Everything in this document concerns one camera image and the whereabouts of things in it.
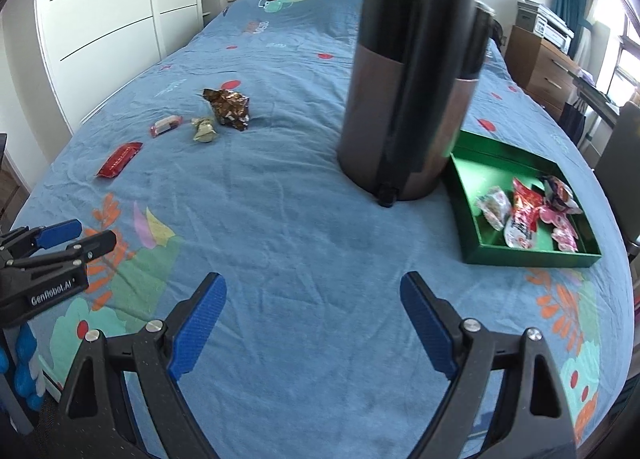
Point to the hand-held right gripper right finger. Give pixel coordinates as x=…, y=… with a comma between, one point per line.
x=430, y=329

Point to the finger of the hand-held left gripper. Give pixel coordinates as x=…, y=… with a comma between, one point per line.
x=60, y=231
x=95, y=245

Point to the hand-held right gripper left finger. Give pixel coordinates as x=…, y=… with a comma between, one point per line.
x=197, y=324

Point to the green shallow box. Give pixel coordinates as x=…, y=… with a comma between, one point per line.
x=525, y=258

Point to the small clear candy packet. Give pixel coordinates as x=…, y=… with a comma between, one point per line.
x=494, y=206

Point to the red and white snack packet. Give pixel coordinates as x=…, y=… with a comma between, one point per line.
x=520, y=224

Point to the small pink white candy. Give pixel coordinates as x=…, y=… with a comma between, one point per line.
x=165, y=125

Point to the small green gold candy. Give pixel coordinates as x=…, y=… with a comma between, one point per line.
x=205, y=131

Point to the pink cartoon snack packet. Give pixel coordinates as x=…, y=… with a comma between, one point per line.
x=560, y=229

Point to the black orange white snack bag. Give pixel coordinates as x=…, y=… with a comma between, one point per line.
x=560, y=194

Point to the brown foil chocolate wrapper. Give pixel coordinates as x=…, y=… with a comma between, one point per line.
x=230, y=106

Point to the person's left hand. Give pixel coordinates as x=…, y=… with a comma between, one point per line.
x=25, y=379

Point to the wooden nightstand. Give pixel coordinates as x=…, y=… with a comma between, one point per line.
x=12, y=194

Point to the white wardrobe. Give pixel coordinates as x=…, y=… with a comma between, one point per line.
x=100, y=14

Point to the dark hanging bag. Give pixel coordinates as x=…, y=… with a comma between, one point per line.
x=574, y=124

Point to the black office chair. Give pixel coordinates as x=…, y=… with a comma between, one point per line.
x=620, y=149

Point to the wooden dresser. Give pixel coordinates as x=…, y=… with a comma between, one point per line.
x=540, y=69

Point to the cluttered desk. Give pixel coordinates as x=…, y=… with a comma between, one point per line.
x=595, y=94

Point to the white printer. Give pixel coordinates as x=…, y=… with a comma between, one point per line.
x=552, y=31

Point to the window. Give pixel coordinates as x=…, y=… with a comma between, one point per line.
x=620, y=39

